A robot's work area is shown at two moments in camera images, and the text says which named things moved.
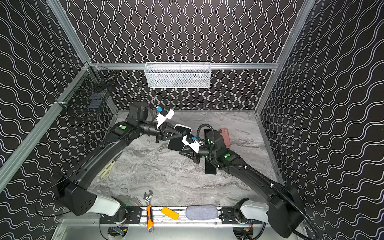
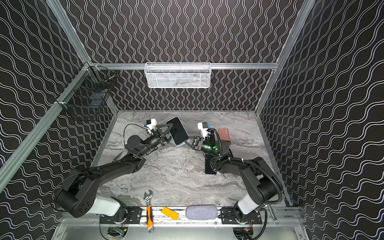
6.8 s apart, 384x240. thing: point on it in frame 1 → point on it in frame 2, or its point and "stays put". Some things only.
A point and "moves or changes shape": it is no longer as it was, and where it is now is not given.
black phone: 177,143 moves or changes shape
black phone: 209,169 stays put
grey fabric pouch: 201,212 stays put
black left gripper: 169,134 → 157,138
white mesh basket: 178,75 stays put
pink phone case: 226,135 stays put
